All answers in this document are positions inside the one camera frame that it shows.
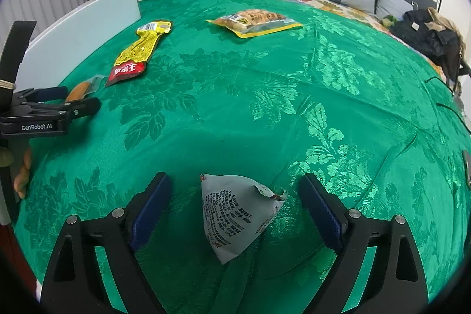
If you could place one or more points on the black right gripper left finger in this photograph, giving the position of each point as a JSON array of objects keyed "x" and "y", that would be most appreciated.
[{"x": 73, "y": 282}]

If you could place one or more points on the yellow red long snack packet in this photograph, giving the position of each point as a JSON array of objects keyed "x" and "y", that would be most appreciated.
[{"x": 133, "y": 60}]

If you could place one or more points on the yellow bag of round snacks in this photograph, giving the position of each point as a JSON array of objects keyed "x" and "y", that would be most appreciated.
[{"x": 255, "y": 22}]

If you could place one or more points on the black jacket pile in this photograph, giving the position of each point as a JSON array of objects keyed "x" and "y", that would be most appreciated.
[{"x": 436, "y": 37}]

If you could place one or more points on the grey triangular snack packet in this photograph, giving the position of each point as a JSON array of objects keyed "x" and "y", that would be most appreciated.
[{"x": 236, "y": 211}]

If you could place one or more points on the white cardboard box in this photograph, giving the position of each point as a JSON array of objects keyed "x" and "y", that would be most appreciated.
[{"x": 60, "y": 48}]

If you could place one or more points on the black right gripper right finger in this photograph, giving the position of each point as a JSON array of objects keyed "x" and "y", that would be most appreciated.
[{"x": 377, "y": 268}]

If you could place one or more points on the person's left hand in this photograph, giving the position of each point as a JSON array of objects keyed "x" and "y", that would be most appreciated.
[{"x": 22, "y": 177}]

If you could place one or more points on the green floral bedspread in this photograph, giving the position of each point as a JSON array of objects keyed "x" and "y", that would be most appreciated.
[{"x": 395, "y": 149}]

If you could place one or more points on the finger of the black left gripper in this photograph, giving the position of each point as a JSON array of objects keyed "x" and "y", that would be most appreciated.
[
  {"x": 45, "y": 94},
  {"x": 83, "y": 107}
]

